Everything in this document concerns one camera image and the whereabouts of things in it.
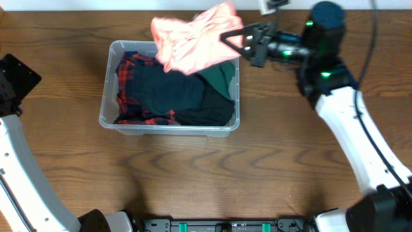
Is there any pink garment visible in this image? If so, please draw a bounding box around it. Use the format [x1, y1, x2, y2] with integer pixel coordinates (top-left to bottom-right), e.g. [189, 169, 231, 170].
[151, 2, 243, 75]

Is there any clear plastic storage bin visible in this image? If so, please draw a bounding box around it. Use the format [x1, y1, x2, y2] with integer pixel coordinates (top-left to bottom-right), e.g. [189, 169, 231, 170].
[99, 40, 240, 137]

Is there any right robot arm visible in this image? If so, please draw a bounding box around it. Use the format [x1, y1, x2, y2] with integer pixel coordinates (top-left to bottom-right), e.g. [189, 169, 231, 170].
[220, 1, 411, 231]

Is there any green garment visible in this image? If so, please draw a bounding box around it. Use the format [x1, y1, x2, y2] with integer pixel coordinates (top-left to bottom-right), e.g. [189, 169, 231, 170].
[198, 61, 235, 99]

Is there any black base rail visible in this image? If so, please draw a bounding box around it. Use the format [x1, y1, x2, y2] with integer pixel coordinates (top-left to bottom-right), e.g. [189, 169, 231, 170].
[139, 216, 318, 232]

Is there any red navy plaid shirt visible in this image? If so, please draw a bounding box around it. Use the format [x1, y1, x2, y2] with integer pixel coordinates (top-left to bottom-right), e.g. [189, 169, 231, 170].
[114, 52, 175, 126]

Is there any dark navy garment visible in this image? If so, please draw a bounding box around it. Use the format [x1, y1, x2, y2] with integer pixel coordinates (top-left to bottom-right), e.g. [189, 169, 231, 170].
[133, 66, 205, 115]

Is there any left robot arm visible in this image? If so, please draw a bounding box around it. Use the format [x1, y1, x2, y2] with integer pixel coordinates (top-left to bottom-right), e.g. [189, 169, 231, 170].
[1, 54, 136, 232]

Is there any black cloth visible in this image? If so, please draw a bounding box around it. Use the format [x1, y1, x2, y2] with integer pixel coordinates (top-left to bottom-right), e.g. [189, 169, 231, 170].
[174, 82, 235, 126]

